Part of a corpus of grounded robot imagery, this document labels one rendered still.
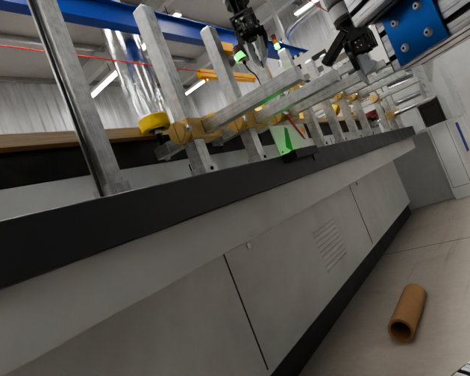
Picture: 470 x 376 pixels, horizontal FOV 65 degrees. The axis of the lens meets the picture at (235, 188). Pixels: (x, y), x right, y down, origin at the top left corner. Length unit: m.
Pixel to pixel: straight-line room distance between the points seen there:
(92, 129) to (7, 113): 8.59
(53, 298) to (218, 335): 0.58
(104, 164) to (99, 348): 0.38
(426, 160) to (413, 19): 3.00
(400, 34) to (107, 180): 0.53
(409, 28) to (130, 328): 0.78
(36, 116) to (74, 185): 8.62
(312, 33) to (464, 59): 3.68
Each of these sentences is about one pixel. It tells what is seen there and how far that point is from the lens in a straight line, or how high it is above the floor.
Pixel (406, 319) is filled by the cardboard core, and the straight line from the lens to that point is 1.38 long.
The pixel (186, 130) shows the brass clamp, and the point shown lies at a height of 0.81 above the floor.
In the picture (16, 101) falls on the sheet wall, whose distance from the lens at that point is 9.47.
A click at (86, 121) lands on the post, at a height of 0.84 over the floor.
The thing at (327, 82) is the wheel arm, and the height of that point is 0.82.
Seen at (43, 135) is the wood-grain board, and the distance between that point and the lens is 0.87.
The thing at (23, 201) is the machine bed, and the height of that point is 0.77.
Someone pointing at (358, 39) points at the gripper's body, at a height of 0.94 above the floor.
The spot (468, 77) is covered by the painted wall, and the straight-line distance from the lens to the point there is 9.76.
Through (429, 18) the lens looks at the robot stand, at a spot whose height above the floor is 0.76.
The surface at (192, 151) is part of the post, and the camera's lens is 0.85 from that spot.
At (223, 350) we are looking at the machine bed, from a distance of 1.08.
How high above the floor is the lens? 0.61
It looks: 3 degrees up
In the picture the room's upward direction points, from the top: 21 degrees counter-clockwise
